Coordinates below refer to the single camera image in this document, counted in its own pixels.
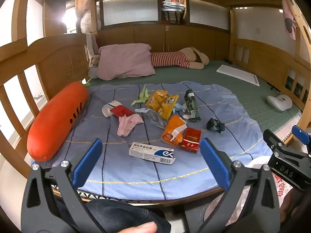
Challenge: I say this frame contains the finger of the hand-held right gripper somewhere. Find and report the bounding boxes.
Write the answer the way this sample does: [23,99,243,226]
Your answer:
[292,126,311,154]
[263,129,292,156]

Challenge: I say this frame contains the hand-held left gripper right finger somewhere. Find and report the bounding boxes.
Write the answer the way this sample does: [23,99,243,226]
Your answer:
[197,138,282,233]

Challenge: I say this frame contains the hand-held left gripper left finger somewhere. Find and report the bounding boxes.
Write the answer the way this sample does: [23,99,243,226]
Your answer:
[21,138,107,233]

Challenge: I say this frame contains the red cigarette pack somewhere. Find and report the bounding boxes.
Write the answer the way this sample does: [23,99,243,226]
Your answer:
[180,127,202,154]

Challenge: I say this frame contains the dark green wrapper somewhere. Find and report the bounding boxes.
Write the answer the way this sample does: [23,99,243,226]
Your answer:
[206,118,225,134]

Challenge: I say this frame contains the orange packet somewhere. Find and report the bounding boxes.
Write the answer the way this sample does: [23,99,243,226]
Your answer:
[161,115,188,148]

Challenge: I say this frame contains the pink wrapper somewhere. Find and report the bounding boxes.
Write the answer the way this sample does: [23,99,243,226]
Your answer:
[117,114,144,137]

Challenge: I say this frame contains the white paper cup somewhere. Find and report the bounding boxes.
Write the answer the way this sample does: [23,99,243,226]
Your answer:
[101,100,122,117]

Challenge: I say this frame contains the crushed green bottle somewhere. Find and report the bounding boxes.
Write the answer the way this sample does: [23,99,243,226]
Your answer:
[183,89,201,122]

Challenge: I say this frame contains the red wrapper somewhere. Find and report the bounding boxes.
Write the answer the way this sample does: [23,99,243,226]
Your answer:
[110,105,135,118]

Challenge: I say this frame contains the white ointment box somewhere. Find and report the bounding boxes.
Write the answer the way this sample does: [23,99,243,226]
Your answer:
[129,142,176,165]

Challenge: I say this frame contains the clear plastic wrapper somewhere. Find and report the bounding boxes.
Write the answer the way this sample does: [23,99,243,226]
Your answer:
[135,108,167,129]

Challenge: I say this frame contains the yellow snack packet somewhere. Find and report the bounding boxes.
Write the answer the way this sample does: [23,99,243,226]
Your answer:
[145,90,179,120]

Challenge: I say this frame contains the green paper strip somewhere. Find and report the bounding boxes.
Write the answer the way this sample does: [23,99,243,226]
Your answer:
[131,84,150,107]

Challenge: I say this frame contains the person's left hand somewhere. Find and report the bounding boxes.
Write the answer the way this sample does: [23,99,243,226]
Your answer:
[120,222,158,233]

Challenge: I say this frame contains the white patterned mattress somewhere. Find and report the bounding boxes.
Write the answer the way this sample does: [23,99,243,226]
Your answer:
[274,113,304,146]

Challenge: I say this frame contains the dark wooden furniture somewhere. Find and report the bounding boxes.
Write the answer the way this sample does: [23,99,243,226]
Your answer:
[279,187,311,224]

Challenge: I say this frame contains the blue striped blanket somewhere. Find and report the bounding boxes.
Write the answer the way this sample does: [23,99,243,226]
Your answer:
[31,81,273,201]

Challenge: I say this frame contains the white massager device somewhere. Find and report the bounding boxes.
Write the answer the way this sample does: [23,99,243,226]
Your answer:
[266,94,293,112]

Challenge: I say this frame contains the orange carrot plush pillow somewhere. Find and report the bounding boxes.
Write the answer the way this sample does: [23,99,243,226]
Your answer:
[27,81,91,162]

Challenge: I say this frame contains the person's leg in jeans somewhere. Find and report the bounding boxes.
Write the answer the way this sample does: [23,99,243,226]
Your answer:
[55,194,172,233]

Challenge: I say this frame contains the green mattress mat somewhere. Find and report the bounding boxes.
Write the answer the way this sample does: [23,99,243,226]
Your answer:
[90,61,302,136]

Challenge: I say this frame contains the white flat board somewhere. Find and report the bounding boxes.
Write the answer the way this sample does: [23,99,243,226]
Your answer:
[216,64,260,86]

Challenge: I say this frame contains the pink pillow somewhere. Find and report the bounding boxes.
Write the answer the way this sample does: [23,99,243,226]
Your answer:
[97,43,156,80]

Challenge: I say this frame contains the striped plush toy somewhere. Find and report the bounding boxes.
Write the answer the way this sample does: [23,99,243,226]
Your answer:
[151,47,210,70]

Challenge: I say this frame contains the pink hanging cloth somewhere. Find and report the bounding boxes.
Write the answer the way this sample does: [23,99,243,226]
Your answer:
[282,0,297,40]

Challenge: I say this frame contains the white bundle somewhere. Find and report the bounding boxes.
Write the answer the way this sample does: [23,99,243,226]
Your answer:
[80,0,98,33]

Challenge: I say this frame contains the frosted glass panel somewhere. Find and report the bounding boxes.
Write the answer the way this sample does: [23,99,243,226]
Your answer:
[189,0,230,31]
[102,0,159,27]

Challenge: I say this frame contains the stacked bags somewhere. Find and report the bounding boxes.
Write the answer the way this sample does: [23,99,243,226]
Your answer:
[160,0,186,25]

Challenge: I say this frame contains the wooden bed frame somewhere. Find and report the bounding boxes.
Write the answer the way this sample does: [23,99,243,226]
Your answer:
[0,0,311,209]

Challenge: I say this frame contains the wooden wall cabinets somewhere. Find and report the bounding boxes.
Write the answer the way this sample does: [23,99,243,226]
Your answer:
[97,24,231,61]

